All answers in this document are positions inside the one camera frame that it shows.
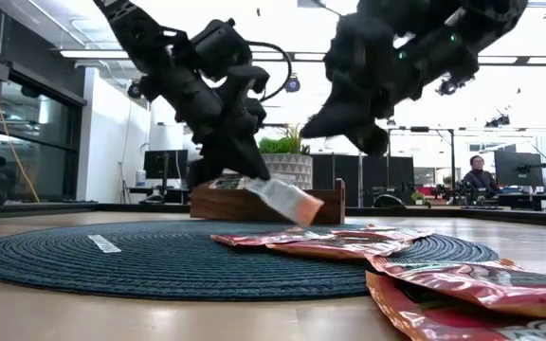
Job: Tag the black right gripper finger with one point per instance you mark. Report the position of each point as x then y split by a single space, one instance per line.
372 139
339 120

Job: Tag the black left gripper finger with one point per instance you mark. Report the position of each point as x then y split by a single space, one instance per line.
249 158
211 161

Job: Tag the brown Ahmad tea packet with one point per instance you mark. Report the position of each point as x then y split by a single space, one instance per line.
228 182

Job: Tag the white orange Tazo tea packet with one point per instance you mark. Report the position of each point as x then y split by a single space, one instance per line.
287 201

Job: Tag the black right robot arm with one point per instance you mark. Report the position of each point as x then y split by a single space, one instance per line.
481 28

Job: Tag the succulent in white patterned pot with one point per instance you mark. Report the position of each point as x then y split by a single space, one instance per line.
292 166

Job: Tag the black office monitor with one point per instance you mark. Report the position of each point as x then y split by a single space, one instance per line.
518 169
165 164

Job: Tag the wooden three-compartment tray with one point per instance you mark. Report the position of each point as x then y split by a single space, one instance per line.
216 208

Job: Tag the person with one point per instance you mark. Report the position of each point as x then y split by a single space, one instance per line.
480 180

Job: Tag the round dark blue woven placemat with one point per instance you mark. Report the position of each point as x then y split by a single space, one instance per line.
159 265

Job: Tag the white paper strip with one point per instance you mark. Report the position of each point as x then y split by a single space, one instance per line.
104 243

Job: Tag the black ceiling camera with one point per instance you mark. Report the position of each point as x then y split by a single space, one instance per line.
134 91
293 84

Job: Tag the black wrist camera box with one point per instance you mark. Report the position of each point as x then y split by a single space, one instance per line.
221 47

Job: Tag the black ceiling camera rig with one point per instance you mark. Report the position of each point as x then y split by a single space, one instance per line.
448 86

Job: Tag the black aluminium table frame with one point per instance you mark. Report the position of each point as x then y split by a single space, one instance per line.
112 207

